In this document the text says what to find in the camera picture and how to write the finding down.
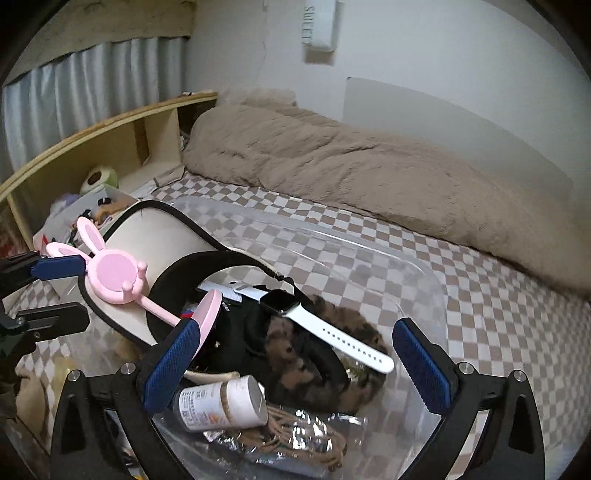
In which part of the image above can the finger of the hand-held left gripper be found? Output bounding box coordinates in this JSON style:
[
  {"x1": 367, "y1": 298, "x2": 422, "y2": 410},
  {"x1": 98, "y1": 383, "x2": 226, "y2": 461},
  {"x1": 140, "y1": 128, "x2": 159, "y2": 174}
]
[
  {"x1": 0, "y1": 251, "x2": 89, "y2": 299},
  {"x1": 15, "y1": 302, "x2": 91, "y2": 342}
]

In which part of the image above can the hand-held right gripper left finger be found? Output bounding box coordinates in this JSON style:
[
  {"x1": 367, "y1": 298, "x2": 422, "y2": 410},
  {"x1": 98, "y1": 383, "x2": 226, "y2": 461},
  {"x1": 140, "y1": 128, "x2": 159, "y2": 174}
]
[{"x1": 50, "y1": 318, "x2": 203, "y2": 480}]

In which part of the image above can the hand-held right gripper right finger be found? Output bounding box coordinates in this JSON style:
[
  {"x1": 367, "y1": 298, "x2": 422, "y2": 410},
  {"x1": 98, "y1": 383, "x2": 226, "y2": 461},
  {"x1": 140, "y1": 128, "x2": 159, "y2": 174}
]
[{"x1": 392, "y1": 318, "x2": 546, "y2": 480}]

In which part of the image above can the pink rabbit phone holder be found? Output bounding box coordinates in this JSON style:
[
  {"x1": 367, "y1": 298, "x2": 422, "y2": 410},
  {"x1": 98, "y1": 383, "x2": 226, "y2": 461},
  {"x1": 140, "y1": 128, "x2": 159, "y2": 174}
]
[{"x1": 45, "y1": 217, "x2": 223, "y2": 344}]

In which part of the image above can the clear plastic container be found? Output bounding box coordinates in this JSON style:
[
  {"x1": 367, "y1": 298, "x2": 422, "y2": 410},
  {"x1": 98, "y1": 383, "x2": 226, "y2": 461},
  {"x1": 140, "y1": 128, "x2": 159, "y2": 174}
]
[{"x1": 60, "y1": 196, "x2": 452, "y2": 480}]

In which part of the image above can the white cardboard box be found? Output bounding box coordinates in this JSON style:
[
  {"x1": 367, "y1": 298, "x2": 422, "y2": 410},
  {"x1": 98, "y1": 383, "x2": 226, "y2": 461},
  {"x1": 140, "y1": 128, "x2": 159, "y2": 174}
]
[{"x1": 34, "y1": 185, "x2": 142, "y2": 296}]

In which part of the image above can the white pill bottle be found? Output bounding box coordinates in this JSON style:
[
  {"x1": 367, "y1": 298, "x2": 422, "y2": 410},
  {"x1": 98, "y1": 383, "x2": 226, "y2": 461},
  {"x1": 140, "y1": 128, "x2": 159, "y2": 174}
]
[{"x1": 177, "y1": 375, "x2": 269, "y2": 434}]

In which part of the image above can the black pouch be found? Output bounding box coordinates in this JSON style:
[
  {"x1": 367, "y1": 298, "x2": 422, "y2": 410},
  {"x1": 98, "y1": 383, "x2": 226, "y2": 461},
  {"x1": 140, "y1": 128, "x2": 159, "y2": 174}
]
[{"x1": 198, "y1": 295, "x2": 348, "y2": 385}]

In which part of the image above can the checkered bed sheet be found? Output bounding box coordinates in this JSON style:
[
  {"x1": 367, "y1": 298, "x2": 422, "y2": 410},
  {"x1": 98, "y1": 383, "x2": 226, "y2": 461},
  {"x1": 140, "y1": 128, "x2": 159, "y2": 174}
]
[{"x1": 14, "y1": 174, "x2": 591, "y2": 464}]

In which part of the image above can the avocado plush toy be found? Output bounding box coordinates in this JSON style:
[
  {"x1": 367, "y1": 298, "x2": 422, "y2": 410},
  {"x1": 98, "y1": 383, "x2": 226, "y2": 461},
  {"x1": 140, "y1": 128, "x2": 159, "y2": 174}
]
[{"x1": 79, "y1": 167, "x2": 120, "y2": 195}]

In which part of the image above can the beige visor cap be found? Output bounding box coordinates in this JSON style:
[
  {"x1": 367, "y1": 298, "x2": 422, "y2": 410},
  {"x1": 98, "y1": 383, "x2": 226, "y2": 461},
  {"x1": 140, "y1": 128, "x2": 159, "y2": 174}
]
[{"x1": 76, "y1": 200, "x2": 297, "y2": 352}]

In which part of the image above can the silver foil packet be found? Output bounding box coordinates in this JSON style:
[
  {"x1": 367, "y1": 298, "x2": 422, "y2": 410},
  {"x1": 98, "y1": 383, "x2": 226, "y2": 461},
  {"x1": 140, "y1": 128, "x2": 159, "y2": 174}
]
[{"x1": 202, "y1": 410, "x2": 366, "y2": 463}]

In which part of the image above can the fluffy brown scrunchie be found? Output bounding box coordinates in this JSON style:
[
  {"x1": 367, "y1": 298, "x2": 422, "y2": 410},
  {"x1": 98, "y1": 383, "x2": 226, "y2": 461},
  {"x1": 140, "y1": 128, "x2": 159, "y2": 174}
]
[{"x1": 265, "y1": 295, "x2": 389, "y2": 412}]

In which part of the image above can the wooden headboard shelf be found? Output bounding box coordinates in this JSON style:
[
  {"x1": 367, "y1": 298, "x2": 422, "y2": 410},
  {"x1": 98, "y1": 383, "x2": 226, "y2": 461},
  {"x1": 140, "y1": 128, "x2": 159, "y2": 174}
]
[{"x1": 0, "y1": 91, "x2": 218, "y2": 251}]

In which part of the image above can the grey curtain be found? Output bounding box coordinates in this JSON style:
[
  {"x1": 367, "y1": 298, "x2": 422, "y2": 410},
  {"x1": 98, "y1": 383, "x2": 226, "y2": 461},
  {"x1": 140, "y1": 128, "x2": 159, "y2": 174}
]
[{"x1": 0, "y1": 37, "x2": 190, "y2": 175}]

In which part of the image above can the beige fluffy blanket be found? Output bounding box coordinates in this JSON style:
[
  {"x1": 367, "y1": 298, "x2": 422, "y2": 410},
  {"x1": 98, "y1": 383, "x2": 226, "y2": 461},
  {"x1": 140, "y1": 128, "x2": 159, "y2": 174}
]
[{"x1": 182, "y1": 90, "x2": 591, "y2": 297}]

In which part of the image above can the beige curtain valance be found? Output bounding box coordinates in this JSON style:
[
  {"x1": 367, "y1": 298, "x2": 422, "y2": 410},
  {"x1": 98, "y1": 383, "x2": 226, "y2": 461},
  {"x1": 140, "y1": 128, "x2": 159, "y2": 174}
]
[{"x1": 0, "y1": 0, "x2": 198, "y2": 88}]

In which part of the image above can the white paper bag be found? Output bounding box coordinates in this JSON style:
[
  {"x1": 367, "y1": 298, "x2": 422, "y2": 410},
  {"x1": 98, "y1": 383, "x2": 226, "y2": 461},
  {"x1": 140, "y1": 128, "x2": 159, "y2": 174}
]
[{"x1": 302, "y1": 0, "x2": 345, "y2": 52}]

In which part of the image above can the white strap smartwatch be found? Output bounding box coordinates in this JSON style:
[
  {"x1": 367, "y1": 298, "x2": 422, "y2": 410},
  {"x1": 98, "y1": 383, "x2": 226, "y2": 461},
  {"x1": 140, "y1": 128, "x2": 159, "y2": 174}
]
[{"x1": 231, "y1": 279, "x2": 396, "y2": 374}]

